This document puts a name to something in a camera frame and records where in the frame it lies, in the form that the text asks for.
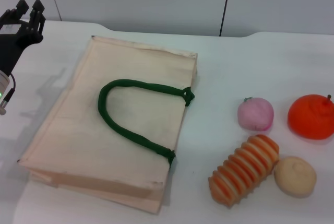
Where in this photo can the beige round bun toy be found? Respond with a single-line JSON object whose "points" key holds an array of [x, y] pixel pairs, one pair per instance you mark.
{"points": [[295, 177]]}

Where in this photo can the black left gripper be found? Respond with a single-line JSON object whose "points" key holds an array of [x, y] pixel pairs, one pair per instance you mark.
{"points": [[10, 46]]}

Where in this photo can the pink toy peach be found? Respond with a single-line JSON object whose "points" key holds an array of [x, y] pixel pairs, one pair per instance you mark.
{"points": [[255, 114]]}

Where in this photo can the orange toy fruit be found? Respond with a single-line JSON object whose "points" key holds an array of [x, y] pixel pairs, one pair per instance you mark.
{"points": [[308, 119]]}

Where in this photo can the striped orange bread loaf toy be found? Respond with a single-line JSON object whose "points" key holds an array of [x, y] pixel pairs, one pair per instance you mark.
{"points": [[242, 171]]}

